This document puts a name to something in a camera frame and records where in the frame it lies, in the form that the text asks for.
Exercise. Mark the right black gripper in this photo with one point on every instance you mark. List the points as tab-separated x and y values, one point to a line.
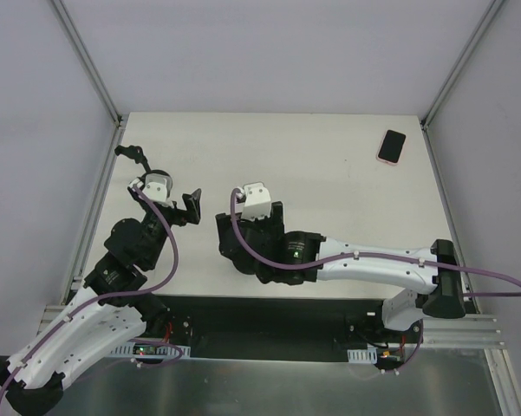
276	221

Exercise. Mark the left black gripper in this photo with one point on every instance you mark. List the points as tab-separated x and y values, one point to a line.
179	217

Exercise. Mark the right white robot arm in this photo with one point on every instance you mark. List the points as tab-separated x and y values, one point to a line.
429	283

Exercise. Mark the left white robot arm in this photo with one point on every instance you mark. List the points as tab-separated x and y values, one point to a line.
115	303

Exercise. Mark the black gooseneck phone stand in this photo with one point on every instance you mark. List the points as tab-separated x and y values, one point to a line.
136	154

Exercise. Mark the pink case smartphone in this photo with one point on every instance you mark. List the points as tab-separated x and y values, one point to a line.
391	147

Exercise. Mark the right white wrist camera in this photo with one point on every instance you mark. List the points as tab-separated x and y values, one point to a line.
256	201

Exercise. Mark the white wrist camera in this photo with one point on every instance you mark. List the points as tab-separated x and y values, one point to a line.
256	201
156	185

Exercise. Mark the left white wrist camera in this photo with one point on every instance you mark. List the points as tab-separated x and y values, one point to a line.
156	185

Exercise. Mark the right white cable duct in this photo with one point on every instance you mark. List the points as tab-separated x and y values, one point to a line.
363	356

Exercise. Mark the white cable duct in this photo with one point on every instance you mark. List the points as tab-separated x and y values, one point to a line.
363	356
150	351

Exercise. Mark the left white cable duct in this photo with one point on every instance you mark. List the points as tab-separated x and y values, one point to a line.
150	351

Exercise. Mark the left aluminium frame post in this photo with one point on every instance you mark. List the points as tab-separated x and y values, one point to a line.
78	45

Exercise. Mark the aluminium frame post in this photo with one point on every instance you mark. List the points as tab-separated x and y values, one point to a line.
78	45
483	25

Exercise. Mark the aluminium rail bar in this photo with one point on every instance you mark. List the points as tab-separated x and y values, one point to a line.
471	332

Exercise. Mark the right aluminium frame post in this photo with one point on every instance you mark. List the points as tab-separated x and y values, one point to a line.
483	25

